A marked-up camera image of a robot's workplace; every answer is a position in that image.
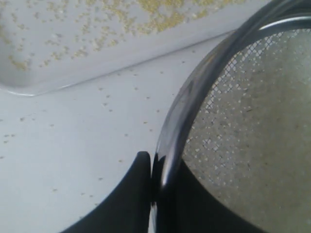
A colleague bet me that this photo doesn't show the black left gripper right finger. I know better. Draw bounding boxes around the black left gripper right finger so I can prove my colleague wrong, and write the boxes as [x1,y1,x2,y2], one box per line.
[155,159,261,233]

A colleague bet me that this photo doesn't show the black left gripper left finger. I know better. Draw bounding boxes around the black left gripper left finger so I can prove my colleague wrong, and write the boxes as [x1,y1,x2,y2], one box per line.
[63,151,151,233]

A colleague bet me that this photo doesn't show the round stainless steel sieve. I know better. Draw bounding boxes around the round stainless steel sieve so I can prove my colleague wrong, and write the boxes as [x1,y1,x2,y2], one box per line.
[152,0,311,233]

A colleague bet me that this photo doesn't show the white rectangular plastic tray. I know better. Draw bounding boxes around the white rectangular plastic tray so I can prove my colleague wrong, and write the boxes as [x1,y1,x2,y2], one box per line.
[0,0,266,96]

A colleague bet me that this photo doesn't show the sieved yellow fine grains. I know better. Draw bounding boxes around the sieved yellow fine grains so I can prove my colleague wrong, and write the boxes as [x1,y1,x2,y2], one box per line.
[0,0,237,72]

